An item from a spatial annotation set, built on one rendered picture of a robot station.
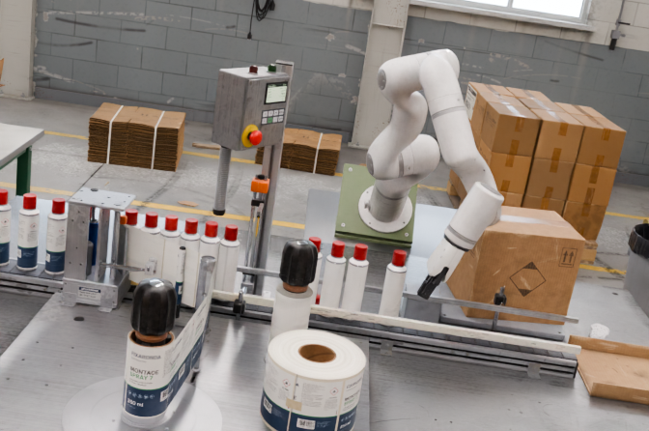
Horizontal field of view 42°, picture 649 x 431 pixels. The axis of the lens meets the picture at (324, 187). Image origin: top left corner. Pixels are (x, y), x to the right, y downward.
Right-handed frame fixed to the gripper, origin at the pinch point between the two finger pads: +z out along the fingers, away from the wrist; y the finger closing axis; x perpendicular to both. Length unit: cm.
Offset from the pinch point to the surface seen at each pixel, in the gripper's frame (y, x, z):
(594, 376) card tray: 3, 50, -2
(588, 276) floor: -293, 167, 43
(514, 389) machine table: 15.5, 28.2, 6.8
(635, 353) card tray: -13, 64, -8
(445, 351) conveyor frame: 5.1, 11.8, 10.4
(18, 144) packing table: -138, -144, 76
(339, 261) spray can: 2.0, -23.7, 3.5
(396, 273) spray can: 2.1, -9.4, -0.8
